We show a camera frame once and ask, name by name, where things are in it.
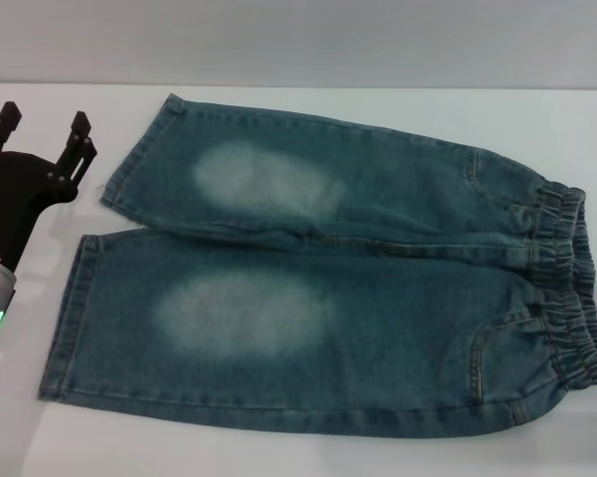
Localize blue denim shorts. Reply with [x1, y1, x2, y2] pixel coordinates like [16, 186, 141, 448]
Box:
[38, 92, 597, 440]

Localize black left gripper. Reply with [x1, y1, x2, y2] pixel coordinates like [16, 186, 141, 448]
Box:
[0, 100, 98, 272]

